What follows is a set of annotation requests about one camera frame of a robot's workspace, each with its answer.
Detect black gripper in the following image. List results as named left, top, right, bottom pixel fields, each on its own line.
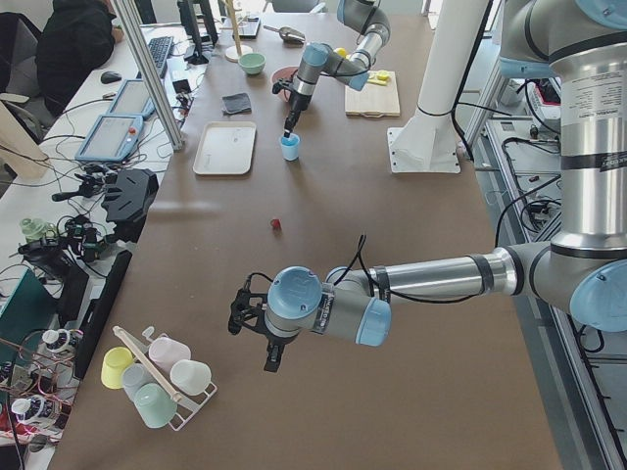
left=264, top=329, right=299, bottom=373
left=283, top=90, right=309, bottom=137

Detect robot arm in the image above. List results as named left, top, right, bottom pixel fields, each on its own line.
left=253, top=1, right=626, bottom=372
left=272, top=1, right=391, bottom=137

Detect light blue cup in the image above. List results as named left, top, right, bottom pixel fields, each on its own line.
left=279, top=133, right=301, bottom=162

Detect steel ice scoop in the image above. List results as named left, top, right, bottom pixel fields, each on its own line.
left=264, top=24, right=306, bottom=45

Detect wooden cup tree stand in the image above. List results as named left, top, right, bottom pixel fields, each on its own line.
left=220, top=0, right=253, bottom=63

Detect white cup rack with cups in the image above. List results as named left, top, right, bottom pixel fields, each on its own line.
left=101, top=325, right=218, bottom=432

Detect pink bowl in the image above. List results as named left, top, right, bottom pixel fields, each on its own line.
left=271, top=66, right=298, bottom=102

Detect grey folded cloth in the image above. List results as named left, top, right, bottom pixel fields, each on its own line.
left=221, top=92, right=252, bottom=116

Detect mint green bowl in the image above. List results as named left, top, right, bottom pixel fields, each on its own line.
left=238, top=52, right=265, bottom=75

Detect cream rabbit tray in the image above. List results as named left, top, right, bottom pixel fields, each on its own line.
left=193, top=121, right=257, bottom=175

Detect wooden cutting board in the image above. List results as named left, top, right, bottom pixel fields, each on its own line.
left=345, top=70, right=401, bottom=118

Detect lemon half upper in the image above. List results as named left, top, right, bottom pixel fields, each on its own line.
left=375, top=70, right=390, bottom=81

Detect black keyboard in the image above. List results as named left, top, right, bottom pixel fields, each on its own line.
left=147, top=36, right=174, bottom=78

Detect blue teach pendant far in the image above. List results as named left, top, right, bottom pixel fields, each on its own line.
left=108, top=79, right=155, bottom=118

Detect blue teach pendant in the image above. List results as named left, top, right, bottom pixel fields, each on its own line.
left=74, top=114, right=144, bottom=163
left=108, top=79, right=155, bottom=118

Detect blue teach pendant near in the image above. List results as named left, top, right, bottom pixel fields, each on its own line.
left=74, top=114, right=144, bottom=163

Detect black computer mouse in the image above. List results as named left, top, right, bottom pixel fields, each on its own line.
left=100, top=70, right=121, bottom=84

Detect seated person black clothes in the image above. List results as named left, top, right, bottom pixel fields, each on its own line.
left=35, top=0, right=123, bottom=117

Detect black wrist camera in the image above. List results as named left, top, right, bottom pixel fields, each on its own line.
left=271, top=78, right=293, bottom=101
left=227, top=288, right=268, bottom=335

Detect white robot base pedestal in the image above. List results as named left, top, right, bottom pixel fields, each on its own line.
left=388, top=0, right=492, bottom=173

